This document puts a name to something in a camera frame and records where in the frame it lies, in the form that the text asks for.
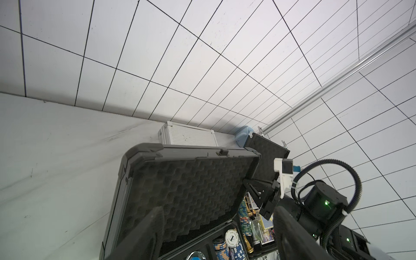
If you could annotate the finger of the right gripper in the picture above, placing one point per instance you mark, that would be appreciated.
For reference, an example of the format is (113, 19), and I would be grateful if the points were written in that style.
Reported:
(265, 195)

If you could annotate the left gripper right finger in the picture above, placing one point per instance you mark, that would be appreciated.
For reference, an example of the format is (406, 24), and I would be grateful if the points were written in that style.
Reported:
(292, 240)

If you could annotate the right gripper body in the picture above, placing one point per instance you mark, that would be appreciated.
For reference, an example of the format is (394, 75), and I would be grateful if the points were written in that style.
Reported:
(317, 209)

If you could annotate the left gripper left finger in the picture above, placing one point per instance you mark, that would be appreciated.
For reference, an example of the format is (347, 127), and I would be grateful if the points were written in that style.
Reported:
(145, 241)

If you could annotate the black poker case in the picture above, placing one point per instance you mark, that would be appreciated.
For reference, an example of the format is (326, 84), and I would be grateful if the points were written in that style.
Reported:
(200, 190)
(268, 151)

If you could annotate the silver poker case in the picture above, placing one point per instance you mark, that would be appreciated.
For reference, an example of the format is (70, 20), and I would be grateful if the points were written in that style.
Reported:
(173, 133)

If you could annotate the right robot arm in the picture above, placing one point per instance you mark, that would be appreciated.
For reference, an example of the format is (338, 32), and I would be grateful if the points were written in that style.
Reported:
(346, 244)

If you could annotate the blue round object behind case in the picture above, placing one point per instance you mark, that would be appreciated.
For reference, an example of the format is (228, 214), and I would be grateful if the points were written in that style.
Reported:
(242, 135)

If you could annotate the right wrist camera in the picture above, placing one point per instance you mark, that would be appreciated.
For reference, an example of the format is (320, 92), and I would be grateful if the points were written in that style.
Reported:
(285, 169)

